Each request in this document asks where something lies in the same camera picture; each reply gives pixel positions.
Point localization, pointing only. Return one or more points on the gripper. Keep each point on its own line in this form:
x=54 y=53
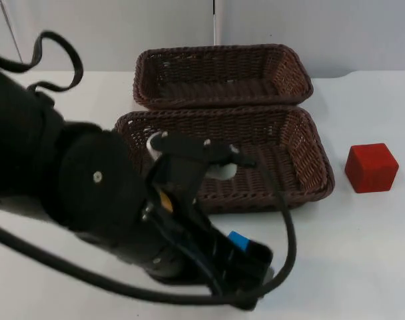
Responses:
x=236 y=266

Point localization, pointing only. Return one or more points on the blue cube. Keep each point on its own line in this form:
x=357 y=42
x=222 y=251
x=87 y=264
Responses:
x=239 y=240

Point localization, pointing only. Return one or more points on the dark brown wicker basket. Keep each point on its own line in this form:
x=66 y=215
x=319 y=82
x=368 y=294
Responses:
x=309 y=160
x=289 y=76

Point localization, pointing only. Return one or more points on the red cube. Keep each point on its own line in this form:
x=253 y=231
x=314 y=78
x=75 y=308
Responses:
x=369 y=170

